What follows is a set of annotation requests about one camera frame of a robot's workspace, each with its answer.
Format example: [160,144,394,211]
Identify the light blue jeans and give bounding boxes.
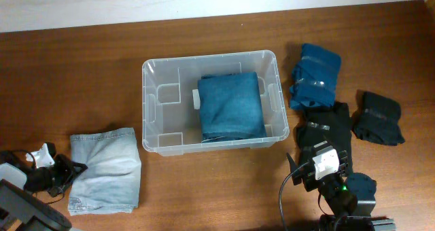
[68,128,141,215]

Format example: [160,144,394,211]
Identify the small black folded garment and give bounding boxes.
[353,91,405,146]

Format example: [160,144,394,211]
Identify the teal taped garment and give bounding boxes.
[290,43,342,111]

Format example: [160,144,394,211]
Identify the dark blue jeans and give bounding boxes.
[198,72,267,143]

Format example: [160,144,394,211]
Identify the clear plastic storage container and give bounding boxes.
[142,50,290,156]

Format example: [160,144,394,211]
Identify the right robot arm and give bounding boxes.
[279,141,377,226]

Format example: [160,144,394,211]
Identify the white label in container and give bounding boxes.
[192,89,201,110]

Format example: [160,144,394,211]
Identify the large black garment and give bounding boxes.
[296,102,353,177]

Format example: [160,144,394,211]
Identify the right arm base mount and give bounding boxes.
[317,215,397,231]

